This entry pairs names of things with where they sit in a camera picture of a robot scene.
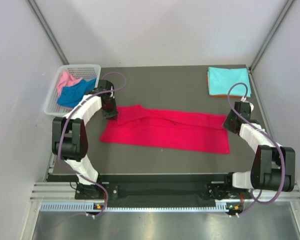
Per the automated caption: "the white perforated plastic basket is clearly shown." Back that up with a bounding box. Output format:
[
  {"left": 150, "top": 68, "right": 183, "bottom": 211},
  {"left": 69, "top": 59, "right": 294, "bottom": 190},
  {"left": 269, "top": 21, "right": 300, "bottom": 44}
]
[{"left": 43, "top": 64, "right": 102, "bottom": 117}]

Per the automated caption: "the folded orange t shirt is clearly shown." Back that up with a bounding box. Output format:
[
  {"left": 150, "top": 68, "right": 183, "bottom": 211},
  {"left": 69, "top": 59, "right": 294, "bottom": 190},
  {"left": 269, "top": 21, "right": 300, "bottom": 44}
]
[{"left": 206, "top": 74, "right": 243, "bottom": 98}]

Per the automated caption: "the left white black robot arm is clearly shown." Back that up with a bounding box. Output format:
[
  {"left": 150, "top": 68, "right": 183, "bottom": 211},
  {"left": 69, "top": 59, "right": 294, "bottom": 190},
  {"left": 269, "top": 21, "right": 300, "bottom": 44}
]
[{"left": 52, "top": 79, "right": 119, "bottom": 199}]

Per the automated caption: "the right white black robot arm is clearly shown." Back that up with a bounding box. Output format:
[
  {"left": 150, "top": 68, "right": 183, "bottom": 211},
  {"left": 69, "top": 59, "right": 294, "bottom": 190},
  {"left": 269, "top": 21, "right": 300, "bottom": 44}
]
[{"left": 207, "top": 100, "right": 296, "bottom": 200}]

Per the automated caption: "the pink t shirt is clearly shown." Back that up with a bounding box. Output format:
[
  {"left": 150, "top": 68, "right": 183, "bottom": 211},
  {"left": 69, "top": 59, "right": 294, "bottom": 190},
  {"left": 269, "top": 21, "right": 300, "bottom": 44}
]
[{"left": 57, "top": 71, "right": 82, "bottom": 96}]

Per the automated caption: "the white slotted cable duct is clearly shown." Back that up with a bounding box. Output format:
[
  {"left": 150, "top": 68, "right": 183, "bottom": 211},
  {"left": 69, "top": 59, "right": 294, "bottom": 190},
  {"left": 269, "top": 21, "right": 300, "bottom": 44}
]
[{"left": 40, "top": 202, "right": 240, "bottom": 213}]

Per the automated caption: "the folded light blue t shirt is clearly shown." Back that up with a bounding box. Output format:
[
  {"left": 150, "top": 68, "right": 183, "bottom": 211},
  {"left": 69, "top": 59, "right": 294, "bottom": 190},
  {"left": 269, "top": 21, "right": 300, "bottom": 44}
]
[{"left": 207, "top": 67, "right": 252, "bottom": 98}]

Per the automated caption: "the left aluminium frame post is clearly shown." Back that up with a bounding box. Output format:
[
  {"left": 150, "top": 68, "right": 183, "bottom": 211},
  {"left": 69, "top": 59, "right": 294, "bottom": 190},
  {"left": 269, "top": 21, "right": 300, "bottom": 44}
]
[{"left": 25, "top": 0, "right": 69, "bottom": 65}]

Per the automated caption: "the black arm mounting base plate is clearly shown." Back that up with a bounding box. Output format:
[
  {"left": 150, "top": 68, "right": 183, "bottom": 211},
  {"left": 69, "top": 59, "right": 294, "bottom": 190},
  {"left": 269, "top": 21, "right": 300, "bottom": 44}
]
[{"left": 74, "top": 181, "right": 253, "bottom": 203}]

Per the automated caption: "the red t shirt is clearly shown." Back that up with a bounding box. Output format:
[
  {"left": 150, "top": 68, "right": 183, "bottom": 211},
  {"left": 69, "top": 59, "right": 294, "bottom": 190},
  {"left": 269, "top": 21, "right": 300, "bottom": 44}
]
[{"left": 99, "top": 104, "right": 230, "bottom": 155}]

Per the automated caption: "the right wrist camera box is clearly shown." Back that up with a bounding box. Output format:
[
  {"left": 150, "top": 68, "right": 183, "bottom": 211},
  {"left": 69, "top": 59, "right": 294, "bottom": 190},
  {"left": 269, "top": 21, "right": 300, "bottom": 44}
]
[{"left": 240, "top": 96, "right": 254, "bottom": 112}]

